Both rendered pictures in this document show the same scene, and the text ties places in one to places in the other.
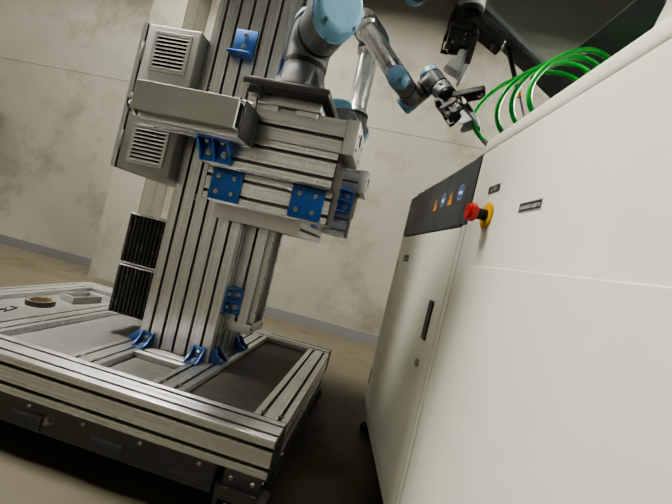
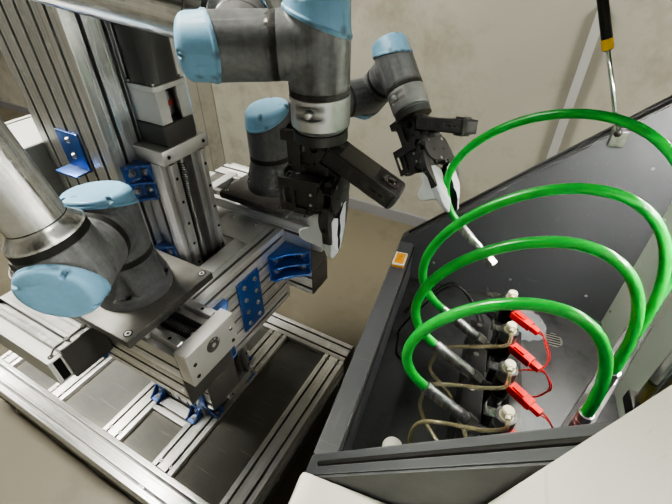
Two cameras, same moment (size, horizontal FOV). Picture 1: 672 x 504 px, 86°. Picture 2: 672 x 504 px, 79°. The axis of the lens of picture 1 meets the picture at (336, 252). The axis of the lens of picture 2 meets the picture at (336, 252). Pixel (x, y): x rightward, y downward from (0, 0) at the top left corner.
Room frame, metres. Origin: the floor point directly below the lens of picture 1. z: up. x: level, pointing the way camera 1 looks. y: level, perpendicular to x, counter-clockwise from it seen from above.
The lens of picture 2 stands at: (0.55, -0.42, 1.62)
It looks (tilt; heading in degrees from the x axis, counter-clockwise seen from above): 38 degrees down; 21
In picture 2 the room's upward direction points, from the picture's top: straight up
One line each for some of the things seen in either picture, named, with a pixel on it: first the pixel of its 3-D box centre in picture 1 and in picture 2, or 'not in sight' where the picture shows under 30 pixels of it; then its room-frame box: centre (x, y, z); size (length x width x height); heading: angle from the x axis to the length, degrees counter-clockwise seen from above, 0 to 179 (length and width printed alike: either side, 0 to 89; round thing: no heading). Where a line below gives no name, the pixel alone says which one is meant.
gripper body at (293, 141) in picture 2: (462, 31); (316, 169); (1.02, -0.20, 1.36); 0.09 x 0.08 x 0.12; 91
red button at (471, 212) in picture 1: (477, 213); not in sight; (0.69, -0.25, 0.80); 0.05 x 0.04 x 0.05; 1
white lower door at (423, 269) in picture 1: (400, 337); not in sight; (1.15, -0.27, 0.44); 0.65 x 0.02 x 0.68; 1
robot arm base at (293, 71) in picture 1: (301, 84); (127, 267); (0.98, 0.20, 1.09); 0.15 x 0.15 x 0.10
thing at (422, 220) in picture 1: (437, 209); (375, 345); (1.14, -0.28, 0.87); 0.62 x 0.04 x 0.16; 1
